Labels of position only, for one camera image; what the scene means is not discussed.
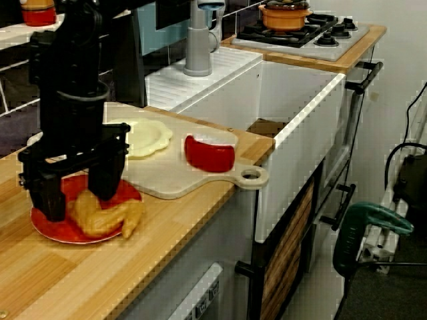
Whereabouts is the black dishwasher handle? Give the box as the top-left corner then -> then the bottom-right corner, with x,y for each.
234,259 -> 265,277

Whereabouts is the thin black cable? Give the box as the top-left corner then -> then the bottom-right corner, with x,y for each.
404,79 -> 427,144

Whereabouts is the wood-pattern cabinet door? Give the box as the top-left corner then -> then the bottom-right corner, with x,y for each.
259,181 -> 316,320

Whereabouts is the orange toy pot with lid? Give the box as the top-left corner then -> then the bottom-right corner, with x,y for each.
258,0 -> 314,33

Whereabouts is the pale wooden cutting board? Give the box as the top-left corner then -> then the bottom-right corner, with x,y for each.
26,101 -> 270,201

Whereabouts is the black upright post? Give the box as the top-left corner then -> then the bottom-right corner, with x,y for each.
109,0 -> 148,108

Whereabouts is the white tiled shelf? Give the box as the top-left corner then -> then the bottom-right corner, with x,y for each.
0,13 -> 66,51

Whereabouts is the black oven handle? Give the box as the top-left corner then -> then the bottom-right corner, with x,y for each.
344,61 -> 384,95

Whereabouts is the red round plate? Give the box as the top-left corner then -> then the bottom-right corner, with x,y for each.
30,175 -> 143,245

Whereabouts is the black device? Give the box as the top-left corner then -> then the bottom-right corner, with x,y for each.
393,153 -> 427,214

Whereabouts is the grey and black toy hob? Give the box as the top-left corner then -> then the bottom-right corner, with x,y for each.
231,11 -> 371,63

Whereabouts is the brown toy chicken wing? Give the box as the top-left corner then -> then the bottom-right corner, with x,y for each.
68,189 -> 147,239

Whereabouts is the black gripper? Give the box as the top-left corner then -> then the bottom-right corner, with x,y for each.
18,83 -> 131,223

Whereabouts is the black rectangular panel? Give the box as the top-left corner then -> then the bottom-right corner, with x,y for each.
155,0 -> 191,31

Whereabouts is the grey toy dishwasher panel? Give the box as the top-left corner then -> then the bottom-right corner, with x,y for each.
166,261 -> 225,320

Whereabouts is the grey toy faucet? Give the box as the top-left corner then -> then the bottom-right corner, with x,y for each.
183,0 -> 228,77

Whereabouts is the white aluminium frame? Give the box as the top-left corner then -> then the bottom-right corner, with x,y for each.
355,225 -> 401,275

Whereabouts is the black drawer handle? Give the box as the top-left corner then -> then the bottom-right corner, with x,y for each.
319,183 -> 357,231

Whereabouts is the white toy sink basin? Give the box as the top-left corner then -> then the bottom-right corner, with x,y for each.
145,46 -> 348,243

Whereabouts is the cream flower-shaped plate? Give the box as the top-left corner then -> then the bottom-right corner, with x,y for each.
106,117 -> 173,161

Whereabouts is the thick black cable loop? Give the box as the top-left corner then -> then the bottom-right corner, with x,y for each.
384,142 -> 427,193

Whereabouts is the red and yellow toy bottle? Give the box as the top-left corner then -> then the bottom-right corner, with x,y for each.
20,0 -> 57,27

